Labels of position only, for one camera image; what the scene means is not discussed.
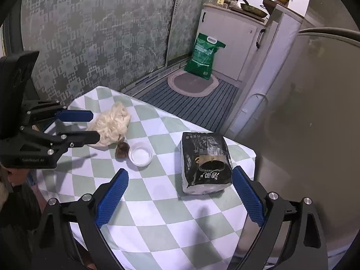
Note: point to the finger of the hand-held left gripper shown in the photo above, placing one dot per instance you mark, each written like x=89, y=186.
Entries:
x=84, y=138
x=74, y=115

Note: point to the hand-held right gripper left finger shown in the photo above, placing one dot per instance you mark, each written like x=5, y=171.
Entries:
x=112, y=197

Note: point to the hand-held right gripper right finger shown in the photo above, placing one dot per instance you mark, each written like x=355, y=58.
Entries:
x=249, y=195

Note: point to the white plastic bag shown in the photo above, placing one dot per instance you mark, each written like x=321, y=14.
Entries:
x=112, y=123

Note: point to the person's left hand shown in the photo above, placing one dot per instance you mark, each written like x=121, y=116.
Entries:
x=17, y=175

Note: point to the brown kiwi fruit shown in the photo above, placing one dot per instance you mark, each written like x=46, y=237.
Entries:
x=122, y=149

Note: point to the green white checkered tablecloth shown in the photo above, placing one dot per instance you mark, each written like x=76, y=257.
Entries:
x=157, y=219

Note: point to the clear round plastic container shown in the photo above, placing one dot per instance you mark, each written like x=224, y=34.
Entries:
x=140, y=154

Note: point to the black tissue pack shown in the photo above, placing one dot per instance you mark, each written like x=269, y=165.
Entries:
x=202, y=152

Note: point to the wide patterned glass door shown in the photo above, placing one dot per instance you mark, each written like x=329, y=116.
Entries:
x=98, y=33

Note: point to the silver refrigerator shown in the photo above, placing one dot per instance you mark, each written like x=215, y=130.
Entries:
x=309, y=118

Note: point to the grey striped floor mat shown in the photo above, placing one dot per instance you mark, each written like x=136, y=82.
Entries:
x=197, y=107

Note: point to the grey oval floor mat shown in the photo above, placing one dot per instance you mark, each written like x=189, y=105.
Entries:
x=194, y=85

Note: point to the green rice bag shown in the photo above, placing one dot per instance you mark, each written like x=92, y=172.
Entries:
x=204, y=56

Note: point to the narrow patterned glass door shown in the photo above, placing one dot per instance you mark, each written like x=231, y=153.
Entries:
x=191, y=19

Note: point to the white cabinet under stove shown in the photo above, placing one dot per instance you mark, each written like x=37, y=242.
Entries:
x=233, y=39

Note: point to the dark frying pan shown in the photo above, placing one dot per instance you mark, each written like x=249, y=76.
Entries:
x=253, y=9

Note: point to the wooden cutting board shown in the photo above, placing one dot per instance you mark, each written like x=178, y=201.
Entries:
x=271, y=3

